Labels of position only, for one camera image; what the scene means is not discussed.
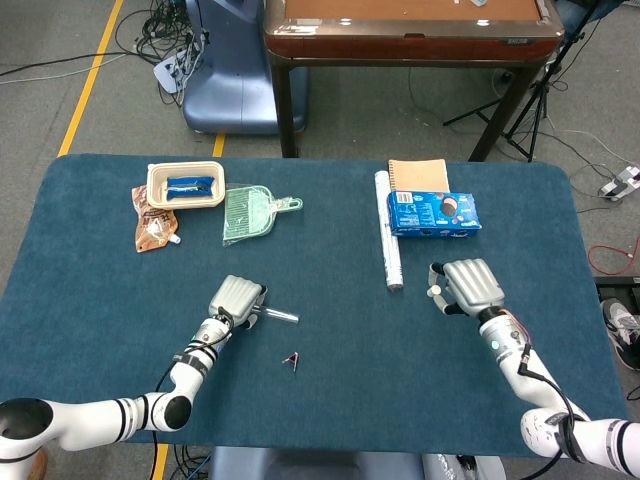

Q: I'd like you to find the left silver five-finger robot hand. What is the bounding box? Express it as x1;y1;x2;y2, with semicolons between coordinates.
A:
207;274;270;331

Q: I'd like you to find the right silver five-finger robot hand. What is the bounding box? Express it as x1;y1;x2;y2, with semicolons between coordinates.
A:
425;258;506;321

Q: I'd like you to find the clear plastic tube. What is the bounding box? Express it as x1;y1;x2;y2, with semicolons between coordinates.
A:
252;305;301;325

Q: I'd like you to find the blue-grey own robot base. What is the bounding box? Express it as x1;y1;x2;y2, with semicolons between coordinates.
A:
207;446;506;480

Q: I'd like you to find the green dustpan brush set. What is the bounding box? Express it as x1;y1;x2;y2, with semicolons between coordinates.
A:
222;183;305;248

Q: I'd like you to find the white paper roll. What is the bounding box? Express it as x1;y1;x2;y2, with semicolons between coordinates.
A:
374;170;405;293

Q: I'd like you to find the blue Oreo cookie box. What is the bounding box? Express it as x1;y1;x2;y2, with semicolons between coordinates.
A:
387;190;483;238

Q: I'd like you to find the blue felt table cover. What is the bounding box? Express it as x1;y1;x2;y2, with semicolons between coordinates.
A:
0;153;631;459

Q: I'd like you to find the cream plastic food container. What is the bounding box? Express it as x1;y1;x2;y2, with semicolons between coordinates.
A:
146;160;226;210

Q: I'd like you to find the orange spout pouch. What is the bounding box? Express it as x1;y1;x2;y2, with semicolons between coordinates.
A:
131;184;182;254

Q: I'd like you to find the blue snack packet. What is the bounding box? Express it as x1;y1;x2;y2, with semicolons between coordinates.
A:
165;175;215;200

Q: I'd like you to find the kraft spiral notebook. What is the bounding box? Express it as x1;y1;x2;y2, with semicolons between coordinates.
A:
388;158;451;195

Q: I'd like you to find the black flat floor device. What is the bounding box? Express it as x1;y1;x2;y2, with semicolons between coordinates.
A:
594;275;640;301

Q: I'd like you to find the grey black sneaker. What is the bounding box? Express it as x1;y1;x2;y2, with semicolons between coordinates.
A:
601;298;640;371

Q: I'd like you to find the black tripod stand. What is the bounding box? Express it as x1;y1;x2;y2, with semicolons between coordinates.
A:
443;0;619;162

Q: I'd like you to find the white power strip with plugs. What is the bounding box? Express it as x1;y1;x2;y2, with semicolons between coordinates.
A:
153;53;194;94

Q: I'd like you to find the brown mahjong table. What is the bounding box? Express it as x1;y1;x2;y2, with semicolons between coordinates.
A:
263;0;566;162

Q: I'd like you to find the seated person in dark clothes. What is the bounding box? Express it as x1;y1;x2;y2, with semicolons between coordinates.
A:
554;0;609;29

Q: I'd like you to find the red cable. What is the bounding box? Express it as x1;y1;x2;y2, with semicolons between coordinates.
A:
587;239;640;276

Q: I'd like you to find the white power strip with switch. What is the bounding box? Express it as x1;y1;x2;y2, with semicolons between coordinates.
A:
598;165;640;201

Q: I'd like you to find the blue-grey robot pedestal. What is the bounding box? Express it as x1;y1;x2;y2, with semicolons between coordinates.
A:
182;0;309;135

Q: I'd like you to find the black cable tangle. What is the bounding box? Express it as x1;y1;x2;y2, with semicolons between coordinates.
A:
114;0;206;106

